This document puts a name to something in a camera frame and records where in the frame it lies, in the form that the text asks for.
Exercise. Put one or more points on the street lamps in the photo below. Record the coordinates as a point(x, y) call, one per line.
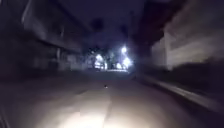
point(124, 50)

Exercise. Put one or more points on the pale building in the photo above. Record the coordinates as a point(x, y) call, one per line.
point(193, 40)

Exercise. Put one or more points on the dark building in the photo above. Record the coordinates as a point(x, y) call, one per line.
point(40, 36)

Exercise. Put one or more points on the pale concrete kerb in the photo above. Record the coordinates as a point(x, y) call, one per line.
point(186, 94)

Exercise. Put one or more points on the grey asphalt road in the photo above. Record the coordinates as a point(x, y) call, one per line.
point(100, 103)

